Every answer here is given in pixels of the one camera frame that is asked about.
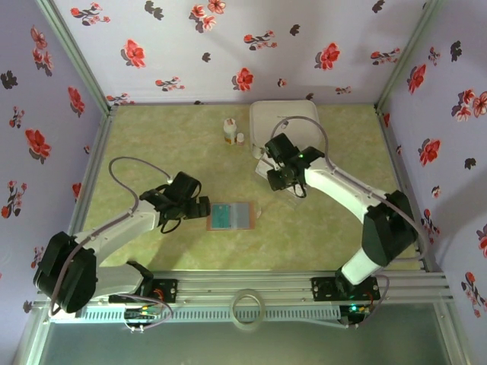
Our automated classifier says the clear tape roll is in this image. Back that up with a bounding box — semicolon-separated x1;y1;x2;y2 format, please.
231;288;266;332

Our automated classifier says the white slotted cable duct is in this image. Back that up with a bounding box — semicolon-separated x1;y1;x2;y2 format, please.
81;305;342;325

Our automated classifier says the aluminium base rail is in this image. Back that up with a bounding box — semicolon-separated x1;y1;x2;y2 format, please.
99;268;456;306

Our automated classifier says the aluminium side rail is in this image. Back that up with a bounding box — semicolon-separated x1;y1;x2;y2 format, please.
62;108;117;267
376;106;438;273

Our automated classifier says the teal VIP chip card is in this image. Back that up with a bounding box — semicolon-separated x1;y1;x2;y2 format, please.
212;205;234;229

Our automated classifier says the pink leather card holder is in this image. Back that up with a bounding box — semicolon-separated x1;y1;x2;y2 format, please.
206;201;263;232

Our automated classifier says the white lidded medicine storage box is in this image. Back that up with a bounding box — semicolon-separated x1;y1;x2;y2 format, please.
249;100;321;179

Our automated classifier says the white pill bottle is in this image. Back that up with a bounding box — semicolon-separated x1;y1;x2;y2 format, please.
222;118;237;146

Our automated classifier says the aluminium frame post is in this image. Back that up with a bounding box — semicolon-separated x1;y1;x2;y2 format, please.
375;0;445;110
35;0;115;113

